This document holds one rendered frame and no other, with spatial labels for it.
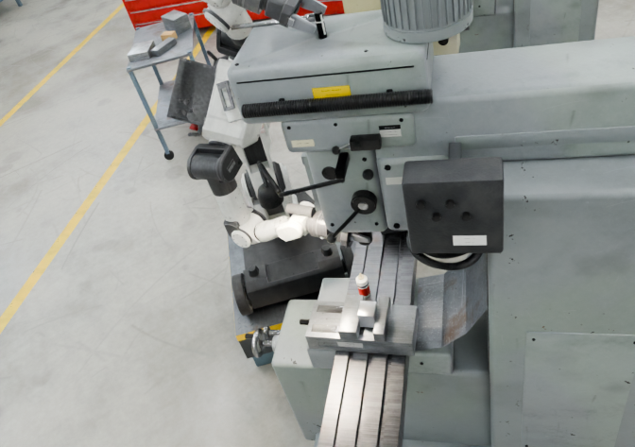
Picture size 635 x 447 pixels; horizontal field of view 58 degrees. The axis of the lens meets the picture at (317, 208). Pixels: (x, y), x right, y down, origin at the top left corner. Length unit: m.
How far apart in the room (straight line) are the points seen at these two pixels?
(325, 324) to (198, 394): 1.36
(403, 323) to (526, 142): 0.74
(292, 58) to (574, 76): 0.63
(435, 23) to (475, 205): 0.40
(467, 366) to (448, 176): 1.05
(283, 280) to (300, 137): 1.28
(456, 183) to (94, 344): 2.85
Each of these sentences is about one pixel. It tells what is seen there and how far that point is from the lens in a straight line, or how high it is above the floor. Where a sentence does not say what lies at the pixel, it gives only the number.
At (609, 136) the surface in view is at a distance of 1.45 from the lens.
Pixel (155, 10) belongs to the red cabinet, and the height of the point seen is 0.36.
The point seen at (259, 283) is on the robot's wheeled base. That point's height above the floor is 0.59.
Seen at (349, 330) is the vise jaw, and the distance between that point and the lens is 1.83.
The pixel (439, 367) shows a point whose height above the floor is 0.75.
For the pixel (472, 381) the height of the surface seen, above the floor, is 0.66.
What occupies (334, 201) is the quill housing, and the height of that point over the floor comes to 1.45.
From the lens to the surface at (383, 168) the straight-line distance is 1.47.
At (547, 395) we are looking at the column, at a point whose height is 0.72.
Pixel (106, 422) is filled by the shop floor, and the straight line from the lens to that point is 3.30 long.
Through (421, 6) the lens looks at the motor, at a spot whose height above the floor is 1.97.
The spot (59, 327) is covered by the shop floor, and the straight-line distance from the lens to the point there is 3.92.
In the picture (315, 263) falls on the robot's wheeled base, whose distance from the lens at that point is 2.65.
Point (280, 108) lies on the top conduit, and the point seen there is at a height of 1.80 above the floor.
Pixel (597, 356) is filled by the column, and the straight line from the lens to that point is 1.86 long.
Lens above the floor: 2.46
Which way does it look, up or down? 40 degrees down
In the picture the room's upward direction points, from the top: 15 degrees counter-clockwise
